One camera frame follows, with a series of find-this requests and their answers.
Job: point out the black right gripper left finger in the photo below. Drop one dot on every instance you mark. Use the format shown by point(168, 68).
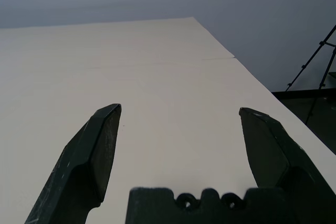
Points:
point(78, 169)

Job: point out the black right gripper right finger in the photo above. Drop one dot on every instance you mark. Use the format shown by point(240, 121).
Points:
point(275, 155)

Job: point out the black camera tripod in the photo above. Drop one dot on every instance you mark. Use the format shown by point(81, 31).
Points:
point(322, 43)

